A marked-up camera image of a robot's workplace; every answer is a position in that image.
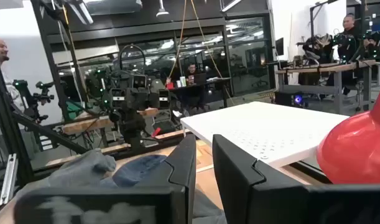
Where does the wooden workbench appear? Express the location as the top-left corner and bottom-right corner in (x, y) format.
(276, 59), (377, 115)
(62, 108), (161, 135)

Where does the black equipment box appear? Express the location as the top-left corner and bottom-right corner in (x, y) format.
(152, 119), (178, 135)

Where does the white pendant lamp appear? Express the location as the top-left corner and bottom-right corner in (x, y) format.
(155, 0), (170, 18)

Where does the black aluminium table frame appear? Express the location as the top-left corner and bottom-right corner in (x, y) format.
(0, 0), (193, 215)

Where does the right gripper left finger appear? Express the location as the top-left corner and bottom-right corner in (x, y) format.
(14, 134), (197, 224)

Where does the red desk lamp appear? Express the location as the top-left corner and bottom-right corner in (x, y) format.
(316, 77), (380, 185)

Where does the black computer with blue light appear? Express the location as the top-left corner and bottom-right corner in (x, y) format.
(274, 90), (309, 108)

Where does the black monitor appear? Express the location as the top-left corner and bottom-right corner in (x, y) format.
(275, 37), (285, 57)

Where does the black laptop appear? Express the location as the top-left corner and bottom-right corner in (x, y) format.
(192, 72), (208, 85)

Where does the blue denim cap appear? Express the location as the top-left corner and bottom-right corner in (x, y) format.
(113, 154), (169, 189)

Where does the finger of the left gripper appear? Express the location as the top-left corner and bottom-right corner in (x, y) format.
(158, 89), (171, 109)
(110, 88), (126, 109)

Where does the silver metal bracket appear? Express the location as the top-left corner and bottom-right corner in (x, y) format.
(0, 154), (18, 206)

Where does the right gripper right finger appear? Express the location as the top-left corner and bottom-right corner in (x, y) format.
(212, 134), (380, 224)

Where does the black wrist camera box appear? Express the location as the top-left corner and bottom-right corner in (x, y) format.
(132, 74), (147, 90)

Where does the orange rope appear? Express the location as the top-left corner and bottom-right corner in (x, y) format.
(189, 0), (236, 106)
(167, 0), (188, 79)

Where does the black office desk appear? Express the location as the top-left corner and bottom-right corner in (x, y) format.
(170, 77), (233, 110)

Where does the white perforated riser shelf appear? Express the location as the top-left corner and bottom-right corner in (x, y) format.
(180, 101), (351, 169)

